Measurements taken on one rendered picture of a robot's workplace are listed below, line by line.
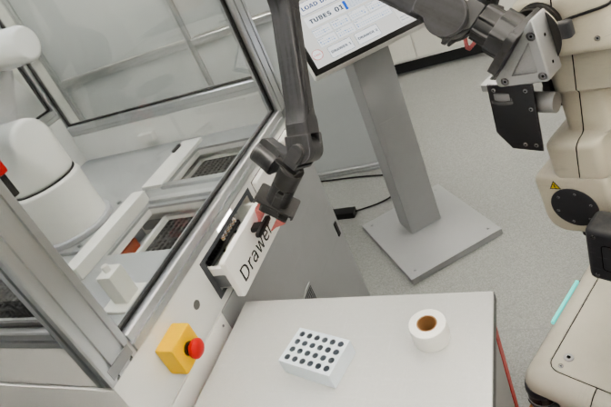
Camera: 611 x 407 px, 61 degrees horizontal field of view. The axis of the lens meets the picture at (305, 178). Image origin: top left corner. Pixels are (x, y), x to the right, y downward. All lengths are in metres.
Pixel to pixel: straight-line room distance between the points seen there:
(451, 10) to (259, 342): 0.78
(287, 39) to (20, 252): 0.65
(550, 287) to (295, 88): 1.36
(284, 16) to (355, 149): 1.96
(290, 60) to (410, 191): 1.32
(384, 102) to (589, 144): 1.08
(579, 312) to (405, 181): 0.94
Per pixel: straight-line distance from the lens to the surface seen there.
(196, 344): 1.08
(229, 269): 1.18
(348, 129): 2.97
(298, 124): 1.11
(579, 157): 1.23
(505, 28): 0.98
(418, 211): 2.40
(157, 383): 1.12
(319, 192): 1.79
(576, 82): 1.17
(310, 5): 1.99
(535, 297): 2.12
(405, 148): 2.23
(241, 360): 1.19
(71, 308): 0.96
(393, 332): 1.08
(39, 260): 0.93
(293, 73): 1.12
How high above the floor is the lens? 1.55
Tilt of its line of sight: 28 degrees down
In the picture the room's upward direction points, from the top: 24 degrees counter-clockwise
